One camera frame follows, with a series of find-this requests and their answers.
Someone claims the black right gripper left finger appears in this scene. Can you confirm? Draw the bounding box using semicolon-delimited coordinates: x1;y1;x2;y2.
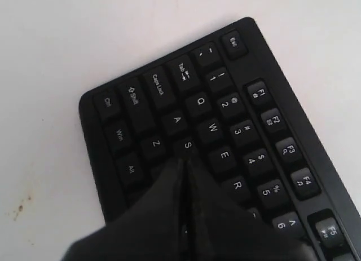
62;158;184;260

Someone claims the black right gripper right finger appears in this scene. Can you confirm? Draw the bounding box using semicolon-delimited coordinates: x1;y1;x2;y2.
184;158;318;260

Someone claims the black Acer keyboard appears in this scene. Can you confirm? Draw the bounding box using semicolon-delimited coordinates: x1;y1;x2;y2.
78;17;360;260

